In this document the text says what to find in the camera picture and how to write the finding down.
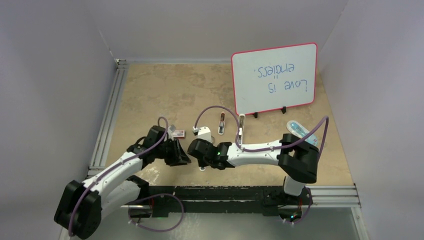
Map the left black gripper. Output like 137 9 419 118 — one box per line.
154 138 190 166

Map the red staple box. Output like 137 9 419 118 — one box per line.
172 130 186 139

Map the pink and white stapler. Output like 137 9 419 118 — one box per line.
218 111 226 135

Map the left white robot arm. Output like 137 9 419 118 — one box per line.
53 125 191 240

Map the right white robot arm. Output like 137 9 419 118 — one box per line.
187 133 321 204

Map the blue patterned oval case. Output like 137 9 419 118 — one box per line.
286 120 319 147

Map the red-framed whiteboard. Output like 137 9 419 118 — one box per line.
230 42 318 115

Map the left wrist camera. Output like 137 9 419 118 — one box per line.
167 124 177 141

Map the aluminium frame rail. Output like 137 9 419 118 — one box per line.
87 59 130 177

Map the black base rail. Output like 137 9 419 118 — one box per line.
130 185 313 221

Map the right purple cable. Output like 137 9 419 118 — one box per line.
192 105 330 226

